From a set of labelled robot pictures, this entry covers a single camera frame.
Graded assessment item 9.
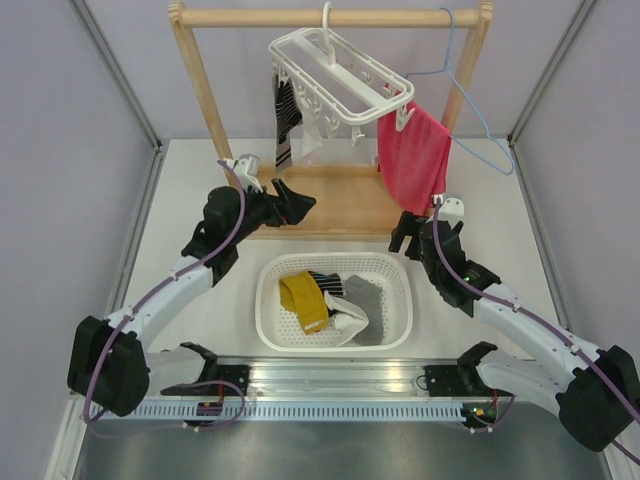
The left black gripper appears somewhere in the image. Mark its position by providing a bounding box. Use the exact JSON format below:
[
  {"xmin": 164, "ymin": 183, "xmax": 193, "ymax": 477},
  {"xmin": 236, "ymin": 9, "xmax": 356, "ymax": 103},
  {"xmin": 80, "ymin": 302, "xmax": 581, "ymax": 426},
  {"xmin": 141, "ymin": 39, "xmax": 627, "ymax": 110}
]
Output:
[{"xmin": 228, "ymin": 178, "xmax": 315, "ymax": 245}]

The white sock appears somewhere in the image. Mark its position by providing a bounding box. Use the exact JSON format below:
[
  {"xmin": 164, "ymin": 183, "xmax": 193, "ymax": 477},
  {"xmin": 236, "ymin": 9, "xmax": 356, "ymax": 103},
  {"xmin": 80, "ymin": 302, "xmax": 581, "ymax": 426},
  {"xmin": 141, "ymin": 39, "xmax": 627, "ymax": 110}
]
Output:
[
  {"xmin": 300, "ymin": 108, "xmax": 323, "ymax": 158},
  {"xmin": 324, "ymin": 291, "xmax": 369, "ymax": 347}
]

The grey striped-cuff sock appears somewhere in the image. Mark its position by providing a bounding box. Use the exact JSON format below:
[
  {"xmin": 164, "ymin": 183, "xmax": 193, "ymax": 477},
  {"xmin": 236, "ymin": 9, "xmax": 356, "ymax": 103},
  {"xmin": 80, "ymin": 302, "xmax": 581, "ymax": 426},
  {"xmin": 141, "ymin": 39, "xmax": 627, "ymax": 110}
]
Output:
[
  {"xmin": 272, "ymin": 74, "xmax": 291, "ymax": 171},
  {"xmin": 344, "ymin": 275, "xmax": 384, "ymax": 346}
]

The black white-striped sock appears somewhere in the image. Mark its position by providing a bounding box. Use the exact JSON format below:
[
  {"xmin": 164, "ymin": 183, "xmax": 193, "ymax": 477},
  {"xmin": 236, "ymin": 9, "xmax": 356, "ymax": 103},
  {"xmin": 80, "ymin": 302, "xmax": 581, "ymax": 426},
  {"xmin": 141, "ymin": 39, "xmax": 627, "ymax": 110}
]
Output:
[
  {"xmin": 274, "ymin": 77, "xmax": 302, "ymax": 144},
  {"xmin": 308, "ymin": 270, "xmax": 344, "ymax": 298}
]

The yellow bear sock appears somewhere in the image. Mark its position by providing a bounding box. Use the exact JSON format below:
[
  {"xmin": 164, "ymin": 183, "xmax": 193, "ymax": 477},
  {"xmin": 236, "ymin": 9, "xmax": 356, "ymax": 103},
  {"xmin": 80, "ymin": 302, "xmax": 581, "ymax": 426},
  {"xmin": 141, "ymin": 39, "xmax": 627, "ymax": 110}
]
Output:
[{"xmin": 278, "ymin": 271, "xmax": 329, "ymax": 335}]

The white plastic clip hanger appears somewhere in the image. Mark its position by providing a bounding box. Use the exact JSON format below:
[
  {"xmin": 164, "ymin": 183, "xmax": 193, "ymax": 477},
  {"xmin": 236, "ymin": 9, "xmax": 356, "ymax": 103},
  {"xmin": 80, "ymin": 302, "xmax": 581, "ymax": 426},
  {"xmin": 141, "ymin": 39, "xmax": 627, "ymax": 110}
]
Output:
[{"xmin": 268, "ymin": 2, "xmax": 415, "ymax": 146}]

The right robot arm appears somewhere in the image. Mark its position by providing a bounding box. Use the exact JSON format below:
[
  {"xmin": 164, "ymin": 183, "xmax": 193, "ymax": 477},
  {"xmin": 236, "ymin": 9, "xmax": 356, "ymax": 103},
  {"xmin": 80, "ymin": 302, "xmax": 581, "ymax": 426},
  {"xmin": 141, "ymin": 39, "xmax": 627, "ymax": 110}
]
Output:
[{"xmin": 389, "ymin": 212, "xmax": 639, "ymax": 452}]

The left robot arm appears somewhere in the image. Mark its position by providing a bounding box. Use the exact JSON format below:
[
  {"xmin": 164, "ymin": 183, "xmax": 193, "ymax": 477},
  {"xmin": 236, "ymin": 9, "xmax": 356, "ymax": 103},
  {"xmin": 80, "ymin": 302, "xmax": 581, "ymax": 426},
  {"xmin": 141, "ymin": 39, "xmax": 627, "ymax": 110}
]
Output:
[{"xmin": 67, "ymin": 179, "xmax": 316, "ymax": 423}]

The wooden clothes rack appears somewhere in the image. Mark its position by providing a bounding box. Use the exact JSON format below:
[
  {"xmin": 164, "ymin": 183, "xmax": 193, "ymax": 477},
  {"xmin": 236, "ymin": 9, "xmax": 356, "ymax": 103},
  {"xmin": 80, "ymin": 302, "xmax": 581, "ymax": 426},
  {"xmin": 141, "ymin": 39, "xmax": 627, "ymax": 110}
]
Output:
[{"xmin": 168, "ymin": 1, "xmax": 493, "ymax": 241}]

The pink towel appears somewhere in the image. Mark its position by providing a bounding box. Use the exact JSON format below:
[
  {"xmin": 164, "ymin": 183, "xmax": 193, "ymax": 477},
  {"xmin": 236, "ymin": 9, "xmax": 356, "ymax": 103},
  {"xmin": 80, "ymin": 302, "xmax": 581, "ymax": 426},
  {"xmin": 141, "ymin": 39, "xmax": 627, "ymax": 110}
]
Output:
[{"xmin": 377, "ymin": 101, "xmax": 452, "ymax": 215}]

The white perforated plastic basket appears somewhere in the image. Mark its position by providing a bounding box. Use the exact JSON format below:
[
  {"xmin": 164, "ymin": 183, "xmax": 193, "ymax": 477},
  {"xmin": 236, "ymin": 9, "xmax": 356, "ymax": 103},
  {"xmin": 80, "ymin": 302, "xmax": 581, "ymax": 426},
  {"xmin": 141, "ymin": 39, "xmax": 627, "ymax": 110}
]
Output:
[{"xmin": 254, "ymin": 252, "xmax": 413, "ymax": 356}]

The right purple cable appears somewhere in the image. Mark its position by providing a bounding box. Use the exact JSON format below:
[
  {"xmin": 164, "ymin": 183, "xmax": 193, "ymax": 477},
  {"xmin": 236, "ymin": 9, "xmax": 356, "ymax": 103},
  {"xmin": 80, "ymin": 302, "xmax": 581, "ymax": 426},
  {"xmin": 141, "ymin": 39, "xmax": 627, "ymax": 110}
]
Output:
[{"xmin": 432, "ymin": 199, "xmax": 640, "ymax": 464}]

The purple cable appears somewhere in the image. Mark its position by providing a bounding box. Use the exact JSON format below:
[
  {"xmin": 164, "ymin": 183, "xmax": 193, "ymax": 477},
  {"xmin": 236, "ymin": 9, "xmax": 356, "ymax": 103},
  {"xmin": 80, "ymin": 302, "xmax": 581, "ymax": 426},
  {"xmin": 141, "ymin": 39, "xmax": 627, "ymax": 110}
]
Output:
[
  {"xmin": 432, "ymin": 199, "xmax": 640, "ymax": 464},
  {"xmin": 82, "ymin": 159, "xmax": 247, "ymax": 440}
]

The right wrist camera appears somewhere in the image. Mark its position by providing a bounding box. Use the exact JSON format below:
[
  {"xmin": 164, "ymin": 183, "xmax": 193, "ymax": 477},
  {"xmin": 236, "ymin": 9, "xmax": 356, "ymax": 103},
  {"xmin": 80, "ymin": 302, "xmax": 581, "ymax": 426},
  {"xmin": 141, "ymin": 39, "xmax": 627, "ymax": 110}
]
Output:
[{"xmin": 432, "ymin": 193, "xmax": 465, "ymax": 221}]

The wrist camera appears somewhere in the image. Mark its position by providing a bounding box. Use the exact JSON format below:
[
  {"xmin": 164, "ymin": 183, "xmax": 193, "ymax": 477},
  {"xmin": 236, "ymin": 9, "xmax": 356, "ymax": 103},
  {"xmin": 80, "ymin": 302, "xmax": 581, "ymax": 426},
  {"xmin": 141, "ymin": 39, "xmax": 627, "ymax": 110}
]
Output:
[
  {"xmin": 432, "ymin": 193, "xmax": 465, "ymax": 221},
  {"xmin": 218, "ymin": 154, "xmax": 263, "ymax": 192}
]

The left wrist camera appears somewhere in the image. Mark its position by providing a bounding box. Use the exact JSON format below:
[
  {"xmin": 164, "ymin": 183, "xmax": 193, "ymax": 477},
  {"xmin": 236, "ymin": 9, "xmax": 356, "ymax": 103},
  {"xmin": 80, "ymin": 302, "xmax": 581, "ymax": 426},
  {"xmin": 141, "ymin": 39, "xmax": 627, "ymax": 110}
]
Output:
[{"xmin": 218, "ymin": 154, "xmax": 263, "ymax": 192}]

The blue wire hanger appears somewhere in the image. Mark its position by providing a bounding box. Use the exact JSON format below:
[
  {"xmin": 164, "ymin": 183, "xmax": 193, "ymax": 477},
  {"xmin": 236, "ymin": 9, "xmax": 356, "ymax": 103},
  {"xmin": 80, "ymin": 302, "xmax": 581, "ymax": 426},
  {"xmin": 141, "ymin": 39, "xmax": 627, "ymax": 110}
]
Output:
[{"xmin": 403, "ymin": 1, "xmax": 516, "ymax": 176}]

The aluminium mounting rail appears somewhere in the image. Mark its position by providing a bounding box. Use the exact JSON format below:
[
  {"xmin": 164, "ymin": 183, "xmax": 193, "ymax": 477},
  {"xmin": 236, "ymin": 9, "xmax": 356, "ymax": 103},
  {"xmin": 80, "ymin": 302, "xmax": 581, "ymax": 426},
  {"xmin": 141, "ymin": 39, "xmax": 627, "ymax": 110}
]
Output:
[{"xmin": 218, "ymin": 356, "xmax": 493, "ymax": 402}]

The white slotted cable duct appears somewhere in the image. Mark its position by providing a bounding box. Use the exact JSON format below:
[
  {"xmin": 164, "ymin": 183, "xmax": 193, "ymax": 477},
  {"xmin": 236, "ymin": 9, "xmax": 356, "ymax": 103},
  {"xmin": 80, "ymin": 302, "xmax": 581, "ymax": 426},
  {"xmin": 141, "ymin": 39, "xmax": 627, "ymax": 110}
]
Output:
[{"xmin": 131, "ymin": 400, "xmax": 465, "ymax": 423}]

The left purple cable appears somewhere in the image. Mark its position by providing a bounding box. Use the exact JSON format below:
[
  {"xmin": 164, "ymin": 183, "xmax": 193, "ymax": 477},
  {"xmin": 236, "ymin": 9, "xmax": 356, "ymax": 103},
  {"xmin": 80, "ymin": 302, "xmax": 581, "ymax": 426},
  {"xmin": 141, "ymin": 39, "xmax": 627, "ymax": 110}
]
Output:
[{"xmin": 82, "ymin": 159, "xmax": 247, "ymax": 440}]

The right aluminium frame post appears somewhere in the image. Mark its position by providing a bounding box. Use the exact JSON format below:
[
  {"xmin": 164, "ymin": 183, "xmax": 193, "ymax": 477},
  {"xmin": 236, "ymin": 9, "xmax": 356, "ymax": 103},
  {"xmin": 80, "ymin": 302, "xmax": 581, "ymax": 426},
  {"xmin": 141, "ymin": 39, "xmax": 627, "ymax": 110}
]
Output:
[{"xmin": 507, "ymin": 0, "xmax": 599, "ymax": 147}]

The aluminium frame post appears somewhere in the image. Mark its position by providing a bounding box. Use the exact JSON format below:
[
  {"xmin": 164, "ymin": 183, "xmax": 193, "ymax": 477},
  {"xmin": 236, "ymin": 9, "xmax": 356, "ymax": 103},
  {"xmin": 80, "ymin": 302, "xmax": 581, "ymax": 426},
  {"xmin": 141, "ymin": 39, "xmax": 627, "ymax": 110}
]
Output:
[
  {"xmin": 67, "ymin": 0, "xmax": 163, "ymax": 153},
  {"xmin": 507, "ymin": 0, "xmax": 599, "ymax": 147}
]

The left aluminium frame post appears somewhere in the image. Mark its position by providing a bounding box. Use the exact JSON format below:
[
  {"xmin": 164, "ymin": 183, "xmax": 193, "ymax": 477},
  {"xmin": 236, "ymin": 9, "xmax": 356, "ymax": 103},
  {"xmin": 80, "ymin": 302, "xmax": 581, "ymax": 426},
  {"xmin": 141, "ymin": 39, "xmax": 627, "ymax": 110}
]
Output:
[{"xmin": 67, "ymin": 0, "xmax": 163, "ymax": 153}]

